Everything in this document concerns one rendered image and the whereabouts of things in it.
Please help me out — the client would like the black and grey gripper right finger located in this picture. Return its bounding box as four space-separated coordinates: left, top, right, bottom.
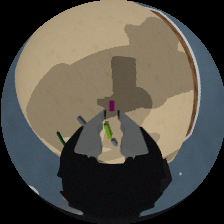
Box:
118 110 166 179

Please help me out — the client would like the lime green rod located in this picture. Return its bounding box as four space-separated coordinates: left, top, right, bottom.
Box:
103 123 112 139

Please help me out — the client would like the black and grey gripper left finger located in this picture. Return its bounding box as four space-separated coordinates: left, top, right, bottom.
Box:
57 110 106 178

